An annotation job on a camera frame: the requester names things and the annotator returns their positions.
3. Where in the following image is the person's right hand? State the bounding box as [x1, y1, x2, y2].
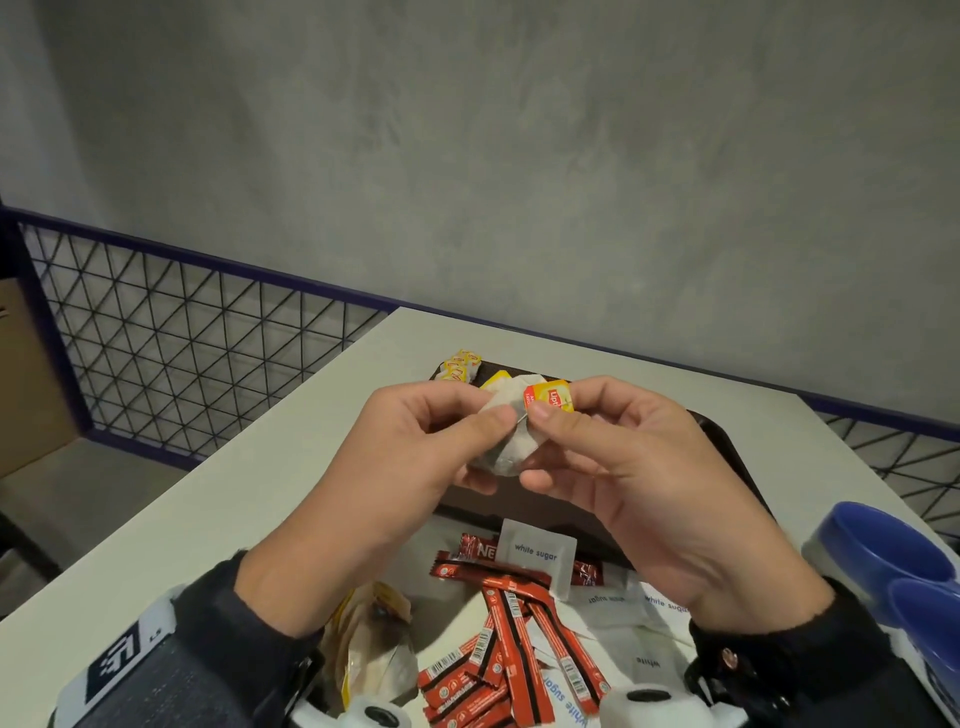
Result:
[518, 376, 835, 635]

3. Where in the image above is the person's left hand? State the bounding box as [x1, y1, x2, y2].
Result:
[233, 380, 519, 639]

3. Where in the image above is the brown plastic tray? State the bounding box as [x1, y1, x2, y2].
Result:
[431, 359, 774, 571]

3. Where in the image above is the pile of white sugar sachets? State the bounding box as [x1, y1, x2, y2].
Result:
[494, 517, 699, 728]

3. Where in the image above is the tea bag with yellow tag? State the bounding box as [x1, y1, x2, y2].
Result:
[468, 372, 577, 479]

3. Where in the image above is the row of tea bags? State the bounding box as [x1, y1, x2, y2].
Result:
[434, 348, 483, 385]

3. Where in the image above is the pile of tea bags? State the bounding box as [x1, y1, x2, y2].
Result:
[322, 581, 421, 714]

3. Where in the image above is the pile of red coffee sticks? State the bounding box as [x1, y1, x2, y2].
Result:
[416, 532, 613, 728]

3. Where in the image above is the blue and white bowl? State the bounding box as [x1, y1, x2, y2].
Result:
[802, 500, 958, 628]
[888, 577, 960, 699]

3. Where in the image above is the brown cardboard box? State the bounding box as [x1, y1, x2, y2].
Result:
[0, 277, 80, 481]

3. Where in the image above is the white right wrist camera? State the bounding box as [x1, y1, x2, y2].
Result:
[596, 683, 721, 728]

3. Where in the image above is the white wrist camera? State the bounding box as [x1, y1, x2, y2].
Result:
[288, 693, 414, 728]
[596, 683, 721, 728]

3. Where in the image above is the black right wrist strap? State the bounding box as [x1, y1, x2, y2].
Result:
[686, 577, 954, 728]

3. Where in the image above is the black wrist strap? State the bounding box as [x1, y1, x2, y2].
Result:
[48, 551, 328, 728]
[686, 577, 954, 728]

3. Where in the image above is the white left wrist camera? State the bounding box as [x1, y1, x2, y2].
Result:
[288, 693, 414, 728]

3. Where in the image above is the black left wrist strap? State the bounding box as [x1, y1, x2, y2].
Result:
[48, 551, 328, 728]

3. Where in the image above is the black metal furniture frame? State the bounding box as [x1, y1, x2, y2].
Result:
[0, 509, 61, 601]

